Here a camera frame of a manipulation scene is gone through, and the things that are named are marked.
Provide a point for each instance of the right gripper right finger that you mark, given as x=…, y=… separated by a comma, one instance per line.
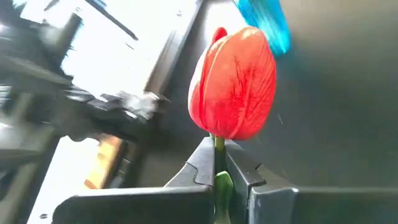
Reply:
x=311, y=205

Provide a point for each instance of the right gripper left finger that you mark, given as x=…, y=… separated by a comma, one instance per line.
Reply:
x=140, y=205

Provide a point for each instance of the red artificial tulip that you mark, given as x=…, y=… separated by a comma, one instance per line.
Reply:
x=236, y=87

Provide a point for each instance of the blue textured glass vase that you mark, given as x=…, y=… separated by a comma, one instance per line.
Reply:
x=267, y=25

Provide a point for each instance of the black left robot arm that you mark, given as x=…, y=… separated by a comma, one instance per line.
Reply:
x=102, y=112

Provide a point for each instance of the wooden table side board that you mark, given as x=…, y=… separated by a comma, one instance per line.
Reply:
x=104, y=161

